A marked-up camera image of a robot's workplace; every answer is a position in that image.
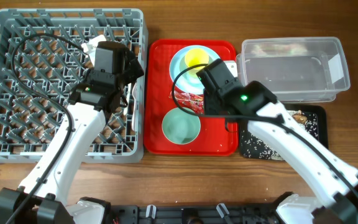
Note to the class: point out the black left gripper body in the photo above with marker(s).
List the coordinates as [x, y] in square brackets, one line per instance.
[121, 82]

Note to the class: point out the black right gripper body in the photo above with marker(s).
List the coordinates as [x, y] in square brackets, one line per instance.
[212, 105]

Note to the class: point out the red snack wrapper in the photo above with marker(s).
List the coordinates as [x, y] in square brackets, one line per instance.
[189, 100]

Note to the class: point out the rice and food scraps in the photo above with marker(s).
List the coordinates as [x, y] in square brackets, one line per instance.
[254, 148]

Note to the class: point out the white plastic fork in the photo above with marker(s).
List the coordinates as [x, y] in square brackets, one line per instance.
[129, 88]

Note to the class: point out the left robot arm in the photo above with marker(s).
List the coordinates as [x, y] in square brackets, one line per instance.
[42, 196]

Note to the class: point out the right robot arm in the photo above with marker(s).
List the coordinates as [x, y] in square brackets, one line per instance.
[333, 181]

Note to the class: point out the grey dishwasher rack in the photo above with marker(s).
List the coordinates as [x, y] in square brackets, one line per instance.
[41, 61]

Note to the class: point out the light blue plate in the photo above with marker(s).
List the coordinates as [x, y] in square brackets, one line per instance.
[196, 89]

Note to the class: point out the small green bowl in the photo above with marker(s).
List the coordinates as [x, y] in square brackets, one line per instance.
[190, 76]

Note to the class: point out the red plastic tray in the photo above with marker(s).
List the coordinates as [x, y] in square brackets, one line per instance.
[216, 138]

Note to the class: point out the yellow plastic cup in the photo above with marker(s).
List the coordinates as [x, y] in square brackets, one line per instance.
[196, 56]

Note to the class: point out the clear plastic bin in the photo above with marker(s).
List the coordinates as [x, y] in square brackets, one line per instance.
[295, 69]

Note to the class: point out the black tray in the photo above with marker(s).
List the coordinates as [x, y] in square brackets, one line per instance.
[311, 108]

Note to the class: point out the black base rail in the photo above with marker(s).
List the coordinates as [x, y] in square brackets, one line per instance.
[222, 213]

